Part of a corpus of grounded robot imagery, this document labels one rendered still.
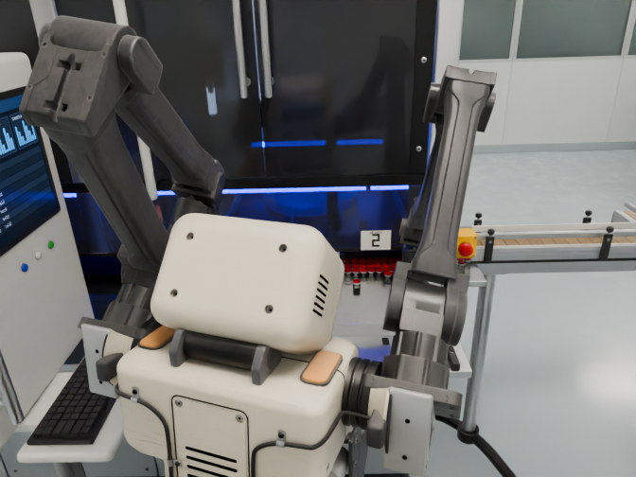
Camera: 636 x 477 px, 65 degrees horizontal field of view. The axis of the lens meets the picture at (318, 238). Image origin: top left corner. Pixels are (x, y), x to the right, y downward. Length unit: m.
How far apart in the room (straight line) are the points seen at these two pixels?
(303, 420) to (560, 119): 6.19
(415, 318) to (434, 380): 0.08
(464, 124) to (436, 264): 0.22
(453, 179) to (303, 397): 0.37
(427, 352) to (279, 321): 0.19
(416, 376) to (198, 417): 0.26
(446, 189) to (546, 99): 5.77
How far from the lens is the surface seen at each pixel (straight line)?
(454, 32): 1.33
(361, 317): 1.34
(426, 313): 0.67
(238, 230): 0.61
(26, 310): 1.32
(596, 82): 6.69
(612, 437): 2.51
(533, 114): 6.47
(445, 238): 0.72
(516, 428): 2.40
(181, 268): 0.63
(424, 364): 0.63
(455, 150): 0.77
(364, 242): 1.43
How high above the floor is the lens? 1.62
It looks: 25 degrees down
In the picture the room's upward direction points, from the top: 2 degrees counter-clockwise
